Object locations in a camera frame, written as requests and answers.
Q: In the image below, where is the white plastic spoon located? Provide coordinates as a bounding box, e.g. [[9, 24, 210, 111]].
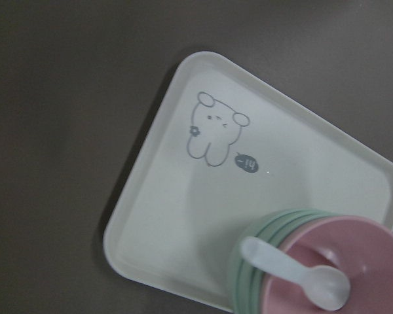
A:
[[239, 236, 351, 311]]

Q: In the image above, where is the pink bowl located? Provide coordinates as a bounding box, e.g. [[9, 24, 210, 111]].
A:
[[271, 216, 393, 313]]

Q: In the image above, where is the green bowl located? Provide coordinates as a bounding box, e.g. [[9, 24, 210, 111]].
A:
[[227, 208, 335, 313]]

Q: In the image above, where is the white rectangular tray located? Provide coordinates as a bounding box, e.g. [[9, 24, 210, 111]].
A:
[[103, 52, 393, 311]]

